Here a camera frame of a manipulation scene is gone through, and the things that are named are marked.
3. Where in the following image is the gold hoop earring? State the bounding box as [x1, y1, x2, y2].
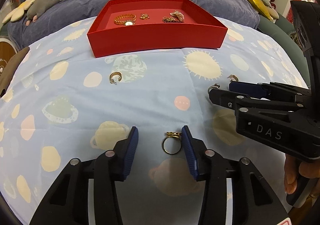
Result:
[228, 74, 239, 82]
[109, 71, 123, 85]

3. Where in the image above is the gold ornate ring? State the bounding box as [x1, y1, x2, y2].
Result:
[162, 131, 183, 155]

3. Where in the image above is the gold chain necklace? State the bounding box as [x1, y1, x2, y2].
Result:
[162, 15, 183, 24]

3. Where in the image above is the gold wrist watch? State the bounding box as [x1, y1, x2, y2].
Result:
[124, 20, 135, 26]

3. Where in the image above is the red jewelry tray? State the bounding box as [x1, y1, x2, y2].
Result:
[87, 0, 227, 57]

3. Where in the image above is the right hand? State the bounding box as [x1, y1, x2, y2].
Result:
[284, 154, 320, 194]

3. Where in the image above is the green sofa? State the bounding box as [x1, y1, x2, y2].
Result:
[254, 0, 310, 86]

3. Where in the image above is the light blue planet sheet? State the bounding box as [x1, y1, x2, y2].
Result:
[1, 18, 306, 224]

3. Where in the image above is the gold yellow pillow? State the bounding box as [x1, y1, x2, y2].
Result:
[248, 0, 273, 21]

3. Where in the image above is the pink pearl hair clip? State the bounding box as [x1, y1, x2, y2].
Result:
[170, 10, 184, 23]

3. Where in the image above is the brown flat case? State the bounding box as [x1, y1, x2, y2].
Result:
[0, 47, 30, 98]

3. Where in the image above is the white round wooden table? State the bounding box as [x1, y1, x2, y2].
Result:
[0, 36, 17, 74]

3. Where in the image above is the grey plush toy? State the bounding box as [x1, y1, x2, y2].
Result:
[25, 0, 63, 26]

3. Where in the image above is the flower shaped cushion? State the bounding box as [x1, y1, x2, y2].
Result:
[2, 0, 36, 24]

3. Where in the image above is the orange gold chain bracelet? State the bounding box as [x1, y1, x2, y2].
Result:
[113, 13, 137, 26]

